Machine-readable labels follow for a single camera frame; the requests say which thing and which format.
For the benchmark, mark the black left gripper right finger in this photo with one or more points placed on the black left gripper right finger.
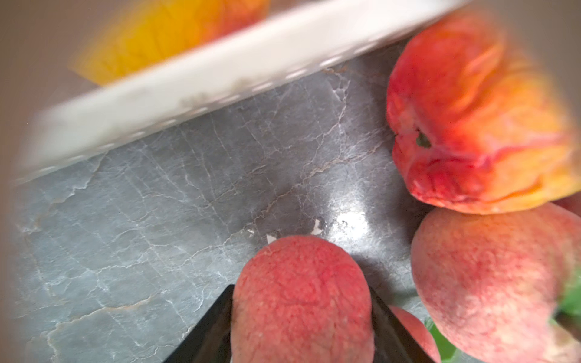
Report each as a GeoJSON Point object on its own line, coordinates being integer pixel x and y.
{"type": "Point", "coordinates": [393, 343]}

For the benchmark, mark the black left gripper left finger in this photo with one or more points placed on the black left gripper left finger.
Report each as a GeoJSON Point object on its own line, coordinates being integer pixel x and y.
{"type": "Point", "coordinates": [209, 340]}

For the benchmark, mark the white perforated plastic basket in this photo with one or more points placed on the white perforated plastic basket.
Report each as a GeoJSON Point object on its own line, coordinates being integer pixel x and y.
{"type": "Point", "coordinates": [289, 46]}

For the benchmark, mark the pink peach with leaf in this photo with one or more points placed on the pink peach with leaf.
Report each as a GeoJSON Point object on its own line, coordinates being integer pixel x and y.
{"type": "Point", "coordinates": [492, 284]}

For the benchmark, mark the pink peach upper row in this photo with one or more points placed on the pink peach upper row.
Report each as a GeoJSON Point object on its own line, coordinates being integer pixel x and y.
{"type": "Point", "coordinates": [571, 203]}

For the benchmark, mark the orange wrinkled peach right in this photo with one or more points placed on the orange wrinkled peach right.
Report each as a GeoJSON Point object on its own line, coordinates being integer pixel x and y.
{"type": "Point", "coordinates": [479, 127]}

